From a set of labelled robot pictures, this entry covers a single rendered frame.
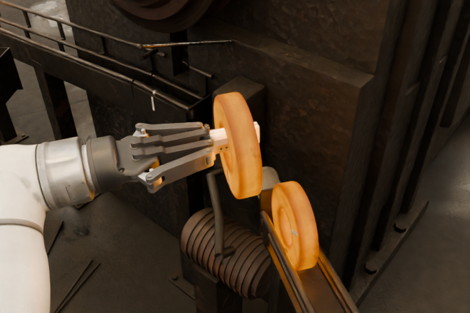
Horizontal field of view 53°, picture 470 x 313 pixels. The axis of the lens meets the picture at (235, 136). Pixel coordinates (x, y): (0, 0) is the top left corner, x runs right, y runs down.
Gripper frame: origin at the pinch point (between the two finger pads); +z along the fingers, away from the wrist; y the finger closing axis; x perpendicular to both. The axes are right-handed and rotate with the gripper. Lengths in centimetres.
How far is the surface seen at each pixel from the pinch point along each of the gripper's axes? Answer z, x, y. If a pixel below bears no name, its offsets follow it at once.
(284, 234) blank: 8.2, -25.4, -0.7
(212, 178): 0.3, -31.9, -25.8
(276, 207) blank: 8.0, -21.8, -4.3
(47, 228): -54, -89, -79
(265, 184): 8.4, -23.3, -12.1
